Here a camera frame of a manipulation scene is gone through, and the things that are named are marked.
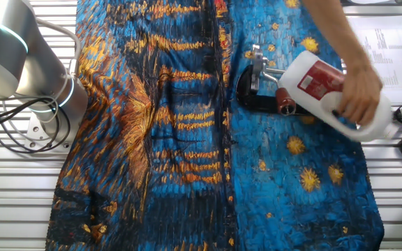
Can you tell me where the black C-clamp silver screw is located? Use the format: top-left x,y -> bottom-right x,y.
234,64 -> 313,116

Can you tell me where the blue starry painting cloth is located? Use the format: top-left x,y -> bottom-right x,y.
45,0 -> 385,251

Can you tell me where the white bottle red label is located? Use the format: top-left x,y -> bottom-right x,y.
278,50 -> 402,142

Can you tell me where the thick grey robot cable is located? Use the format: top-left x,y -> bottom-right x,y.
33,16 -> 82,79

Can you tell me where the silver lever bracket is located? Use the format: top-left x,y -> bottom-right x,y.
249,44 -> 270,92

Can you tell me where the printed paper sheet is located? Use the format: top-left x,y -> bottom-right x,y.
342,15 -> 402,105

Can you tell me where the person right forearm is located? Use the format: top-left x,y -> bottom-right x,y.
301,0 -> 373,76

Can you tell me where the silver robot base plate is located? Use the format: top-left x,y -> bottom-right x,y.
24,113 -> 75,154

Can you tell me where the person right hand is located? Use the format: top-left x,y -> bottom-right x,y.
336,64 -> 383,126

